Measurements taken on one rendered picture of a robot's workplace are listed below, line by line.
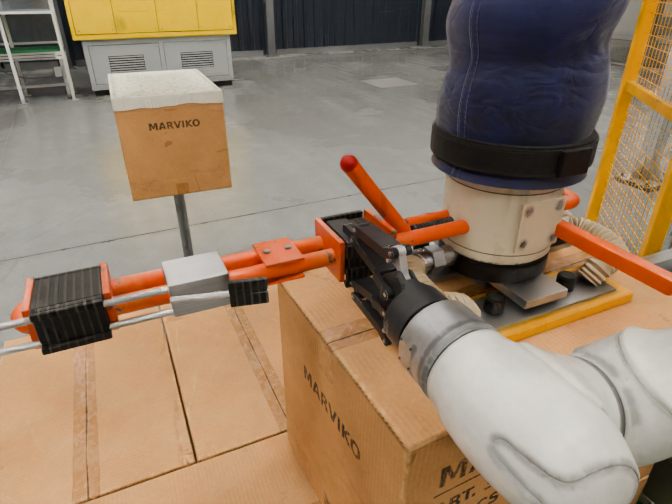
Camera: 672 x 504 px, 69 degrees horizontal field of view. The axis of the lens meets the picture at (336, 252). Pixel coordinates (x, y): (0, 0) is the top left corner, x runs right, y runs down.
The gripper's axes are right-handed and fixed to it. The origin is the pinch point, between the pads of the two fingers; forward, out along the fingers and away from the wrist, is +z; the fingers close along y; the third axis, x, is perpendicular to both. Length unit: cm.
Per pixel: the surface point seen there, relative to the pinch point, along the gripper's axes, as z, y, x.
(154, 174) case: 145, 37, -14
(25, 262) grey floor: 238, 110, -85
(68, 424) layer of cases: 39, 53, -47
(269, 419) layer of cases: 23, 53, -7
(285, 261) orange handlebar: -2.8, -1.4, -9.6
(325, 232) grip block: 0.6, -2.4, -2.8
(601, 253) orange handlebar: -16.0, -0.4, 29.6
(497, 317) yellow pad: -10.8, 10.3, 18.9
